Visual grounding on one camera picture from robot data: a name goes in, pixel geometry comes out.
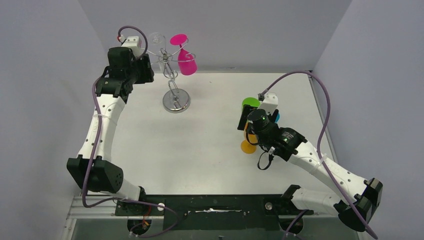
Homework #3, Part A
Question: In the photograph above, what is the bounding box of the green wine glass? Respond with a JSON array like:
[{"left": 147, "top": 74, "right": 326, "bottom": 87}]
[{"left": 241, "top": 97, "right": 261, "bottom": 112}]

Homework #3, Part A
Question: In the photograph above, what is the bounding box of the blue wine glass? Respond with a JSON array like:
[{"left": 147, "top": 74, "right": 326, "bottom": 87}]
[{"left": 272, "top": 112, "right": 280, "bottom": 123}]

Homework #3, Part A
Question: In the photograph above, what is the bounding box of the orange wine glass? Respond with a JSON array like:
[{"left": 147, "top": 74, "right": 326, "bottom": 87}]
[{"left": 240, "top": 122, "right": 257, "bottom": 155}]

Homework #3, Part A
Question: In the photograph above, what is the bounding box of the clear wine glass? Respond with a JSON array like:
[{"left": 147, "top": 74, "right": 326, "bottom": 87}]
[{"left": 148, "top": 32, "right": 166, "bottom": 74}]

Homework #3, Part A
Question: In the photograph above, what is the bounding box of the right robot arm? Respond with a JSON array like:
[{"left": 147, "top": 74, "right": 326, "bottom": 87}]
[{"left": 237, "top": 104, "right": 383, "bottom": 232}]

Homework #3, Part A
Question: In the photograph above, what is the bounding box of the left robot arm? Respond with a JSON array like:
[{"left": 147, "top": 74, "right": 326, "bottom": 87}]
[{"left": 66, "top": 46, "right": 154, "bottom": 208}]

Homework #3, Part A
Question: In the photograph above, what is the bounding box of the pink wine glass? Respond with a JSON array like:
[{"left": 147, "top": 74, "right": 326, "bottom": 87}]
[{"left": 169, "top": 33, "right": 198, "bottom": 76}]

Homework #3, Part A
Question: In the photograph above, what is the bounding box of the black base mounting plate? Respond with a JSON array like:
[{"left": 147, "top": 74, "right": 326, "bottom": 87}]
[{"left": 114, "top": 194, "right": 300, "bottom": 233}]

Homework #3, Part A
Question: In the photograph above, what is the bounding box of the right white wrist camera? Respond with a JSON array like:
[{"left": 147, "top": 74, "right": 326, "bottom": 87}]
[{"left": 258, "top": 92, "right": 279, "bottom": 115}]

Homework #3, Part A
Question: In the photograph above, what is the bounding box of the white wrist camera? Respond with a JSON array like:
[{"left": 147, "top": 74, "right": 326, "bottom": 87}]
[
  {"left": 258, "top": 92, "right": 279, "bottom": 115},
  {"left": 117, "top": 35, "right": 144, "bottom": 58}
]

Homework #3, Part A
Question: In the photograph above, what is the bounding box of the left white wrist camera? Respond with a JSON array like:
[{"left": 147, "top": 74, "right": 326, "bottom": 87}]
[{"left": 117, "top": 35, "right": 144, "bottom": 58}]

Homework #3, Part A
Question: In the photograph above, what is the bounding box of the chrome wire glass rack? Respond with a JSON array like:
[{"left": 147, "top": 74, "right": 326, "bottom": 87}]
[{"left": 162, "top": 38, "right": 196, "bottom": 114}]

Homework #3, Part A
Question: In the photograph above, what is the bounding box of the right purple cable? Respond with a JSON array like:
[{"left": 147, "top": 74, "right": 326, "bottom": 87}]
[{"left": 258, "top": 70, "right": 379, "bottom": 240}]

